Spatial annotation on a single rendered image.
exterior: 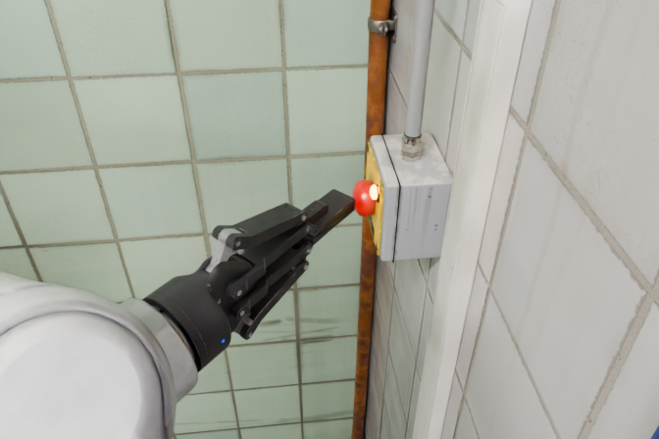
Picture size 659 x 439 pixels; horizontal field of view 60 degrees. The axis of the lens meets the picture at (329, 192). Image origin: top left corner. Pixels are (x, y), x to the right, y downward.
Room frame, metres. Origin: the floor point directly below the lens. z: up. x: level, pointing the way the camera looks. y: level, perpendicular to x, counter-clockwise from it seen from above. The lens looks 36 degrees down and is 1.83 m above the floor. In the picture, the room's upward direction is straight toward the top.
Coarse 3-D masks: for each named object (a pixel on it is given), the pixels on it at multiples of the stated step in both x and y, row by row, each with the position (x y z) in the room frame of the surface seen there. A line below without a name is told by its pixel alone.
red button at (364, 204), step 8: (360, 184) 0.49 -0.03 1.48; (368, 184) 0.49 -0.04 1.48; (352, 192) 0.50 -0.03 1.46; (360, 192) 0.48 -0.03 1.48; (368, 192) 0.48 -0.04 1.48; (360, 200) 0.47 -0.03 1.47; (368, 200) 0.47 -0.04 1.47; (360, 208) 0.47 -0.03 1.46; (368, 208) 0.47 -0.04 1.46; (368, 216) 0.47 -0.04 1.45
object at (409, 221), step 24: (384, 144) 0.52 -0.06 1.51; (432, 144) 0.52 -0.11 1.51; (384, 168) 0.47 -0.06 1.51; (408, 168) 0.47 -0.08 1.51; (432, 168) 0.47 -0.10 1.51; (384, 192) 0.44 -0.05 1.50; (408, 192) 0.44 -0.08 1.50; (432, 192) 0.45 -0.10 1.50; (384, 216) 0.44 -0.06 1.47; (408, 216) 0.44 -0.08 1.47; (432, 216) 0.45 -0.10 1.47; (384, 240) 0.44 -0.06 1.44; (408, 240) 0.44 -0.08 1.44; (432, 240) 0.45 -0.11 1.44
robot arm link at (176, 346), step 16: (128, 304) 0.30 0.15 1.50; (144, 304) 0.30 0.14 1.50; (144, 320) 0.28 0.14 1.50; (160, 320) 0.28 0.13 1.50; (160, 336) 0.27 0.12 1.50; (176, 336) 0.28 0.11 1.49; (176, 352) 0.27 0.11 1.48; (192, 352) 0.28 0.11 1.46; (176, 368) 0.26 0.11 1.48; (192, 368) 0.27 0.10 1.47; (176, 384) 0.25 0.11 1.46; (192, 384) 0.26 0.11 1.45
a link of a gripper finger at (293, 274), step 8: (304, 264) 0.42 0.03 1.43; (288, 272) 0.42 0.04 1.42; (296, 272) 0.41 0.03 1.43; (280, 280) 0.40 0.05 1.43; (288, 280) 0.40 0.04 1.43; (296, 280) 0.41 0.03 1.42; (272, 288) 0.39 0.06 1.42; (280, 288) 0.39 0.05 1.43; (288, 288) 0.40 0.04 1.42; (272, 296) 0.38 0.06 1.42; (280, 296) 0.39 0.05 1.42; (256, 304) 0.37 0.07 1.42; (264, 304) 0.37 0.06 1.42; (272, 304) 0.38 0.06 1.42; (256, 312) 0.37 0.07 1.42; (264, 312) 0.37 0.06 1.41; (256, 320) 0.36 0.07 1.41; (248, 328) 0.35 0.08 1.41; (248, 336) 0.35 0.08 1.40
